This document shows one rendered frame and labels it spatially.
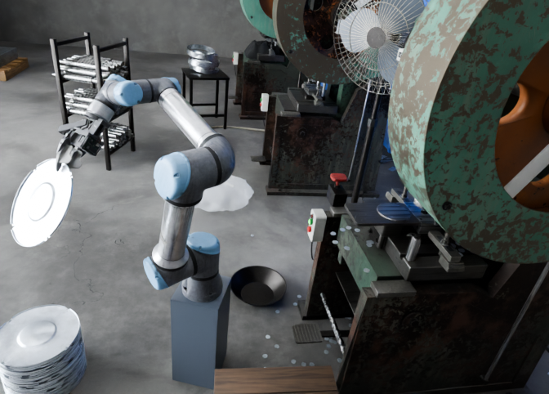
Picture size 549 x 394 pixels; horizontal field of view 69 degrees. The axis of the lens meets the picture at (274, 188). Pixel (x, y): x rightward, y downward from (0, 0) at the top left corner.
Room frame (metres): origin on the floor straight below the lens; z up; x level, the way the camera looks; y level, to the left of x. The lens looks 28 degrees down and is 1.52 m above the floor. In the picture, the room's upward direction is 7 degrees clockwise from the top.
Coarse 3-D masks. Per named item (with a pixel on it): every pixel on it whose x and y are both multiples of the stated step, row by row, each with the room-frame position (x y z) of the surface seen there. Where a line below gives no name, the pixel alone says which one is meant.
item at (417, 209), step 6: (408, 204) 1.37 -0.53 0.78; (414, 204) 1.38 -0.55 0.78; (414, 210) 1.33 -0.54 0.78; (420, 210) 1.34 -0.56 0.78; (420, 216) 1.29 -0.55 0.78; (426, 216) 1.30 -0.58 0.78; (420, 222) 1.25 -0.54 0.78; (426, 222) 1.25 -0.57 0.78; (432, 222) 1.26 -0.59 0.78; (414, 228) 1.27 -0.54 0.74; (420, 228) 1.24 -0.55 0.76; (426, 228) 1.25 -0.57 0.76; (432, 228) 1.25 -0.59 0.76; (438, 228) 1.26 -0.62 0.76
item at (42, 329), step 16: (16, 320) 1.07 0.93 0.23; (32, 320) 1.07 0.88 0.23; (48, 320) 1.08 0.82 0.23; (64, 320) 1.09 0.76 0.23; (0, 336) 0.99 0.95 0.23; (16, 336) 1.00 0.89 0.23; (32, 336) 1.00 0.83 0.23; (48, 336) 1.01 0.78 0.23; (64, 336) 1.02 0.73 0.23; (0, 352) 0.92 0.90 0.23; (16, 352) 0.93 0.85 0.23; (32, 352) 0.94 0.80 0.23; (48, 352) 0.94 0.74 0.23
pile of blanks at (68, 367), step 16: (80, 336) 1.06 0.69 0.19; (64, 352) 0.96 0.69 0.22; (80, 352) 1.03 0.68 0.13; (0, 368) 0.89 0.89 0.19; (16, 368) 0.87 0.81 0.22; (32, 368) 0.88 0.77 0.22; (48, 368) 0.92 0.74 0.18; (64, 368) 0.95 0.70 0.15; (80, 368) 1.01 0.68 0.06; (16, 384) 0.87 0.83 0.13; (32, 384) 0.88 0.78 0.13; (48, 384) 0.90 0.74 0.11; (64, 384) 0.94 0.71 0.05
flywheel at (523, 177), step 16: (544, 48) 0.90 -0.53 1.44; (544, 64) 0.91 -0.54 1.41; (528, 80) 0.90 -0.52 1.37; (544, 80) 0.91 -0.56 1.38; (528, 96) 0.91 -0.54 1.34; (544, 96) 0.92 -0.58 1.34; (512, 112) 0.93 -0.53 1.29; (528, 112) 0.91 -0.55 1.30; (544, 112) 0.92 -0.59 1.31; (512, 128) 0.91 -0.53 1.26; (528, 128) 0.91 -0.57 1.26; (544, 128) 0.92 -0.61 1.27; (496, 144) 0.90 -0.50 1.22; (512, 144) 0.91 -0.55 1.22; (528, 144) 0.92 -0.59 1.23; (544, 144) 0.93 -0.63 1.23; (496, 160) 0.90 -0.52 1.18; (512, 160) 0.91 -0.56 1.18; (528, 160) 0.92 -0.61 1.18; (544, 160) 0.87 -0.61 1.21; (512, 176) 0.92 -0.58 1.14; (528, 176) 0.87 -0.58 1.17; (512, 192) 0.86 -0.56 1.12; (528, 192) 0.93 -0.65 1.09; (544, 192) 0.94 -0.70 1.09; (544, 208) 0.94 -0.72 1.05
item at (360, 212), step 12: (348, 204) 1.31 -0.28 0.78; (360, 204) 1.32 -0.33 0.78; (372, 204) 1.33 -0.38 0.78; (384, 204) 1.34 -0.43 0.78; (396, 204) 1.35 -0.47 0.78; (360, 216) 1.24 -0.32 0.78; (372, 216) 1.25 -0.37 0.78; (384, 216) 1.25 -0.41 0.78; (396, 216) 1.26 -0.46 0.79; (408, 216) 1.27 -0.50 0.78; (372, 228) 1.31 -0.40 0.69; (384, 228) 1.24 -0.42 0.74; (396, 228) 1.25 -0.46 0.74; (384, 240) 1.24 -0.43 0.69
